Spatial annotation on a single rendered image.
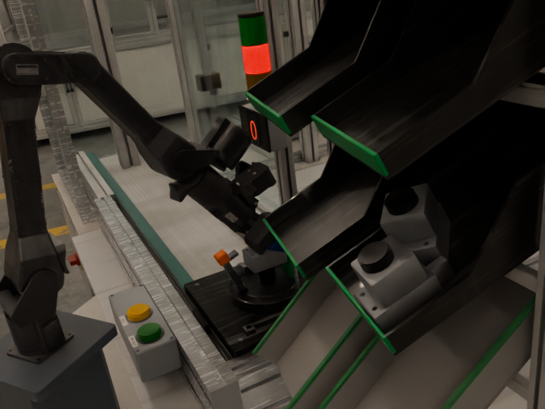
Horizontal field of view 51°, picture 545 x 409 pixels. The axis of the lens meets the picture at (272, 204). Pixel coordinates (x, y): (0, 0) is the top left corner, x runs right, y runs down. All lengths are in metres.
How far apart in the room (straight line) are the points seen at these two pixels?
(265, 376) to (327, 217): 0.30
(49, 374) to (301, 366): 0.32
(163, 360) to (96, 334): 0.17
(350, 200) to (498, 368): 0.25
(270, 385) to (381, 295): 0.43
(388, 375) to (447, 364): 0.08
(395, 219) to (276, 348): 0.34
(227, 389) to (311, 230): 0.29
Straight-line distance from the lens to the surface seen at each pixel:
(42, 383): 0.79
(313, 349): 0.77
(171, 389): 1.02
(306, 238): 0.66
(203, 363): 0.89
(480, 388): 0.58
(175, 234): 1.40
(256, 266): 0.95
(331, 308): 0.77
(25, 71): 0.71
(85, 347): 0.82
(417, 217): 0.52
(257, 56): 1.07
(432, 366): 0.65
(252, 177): 0.90
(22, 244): 0.77
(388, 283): 0.48
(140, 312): 1.03
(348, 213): 0.66
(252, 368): 0.87
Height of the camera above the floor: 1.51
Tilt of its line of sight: 24 degrees down
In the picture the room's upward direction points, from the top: 7 degrees counter-clockwise
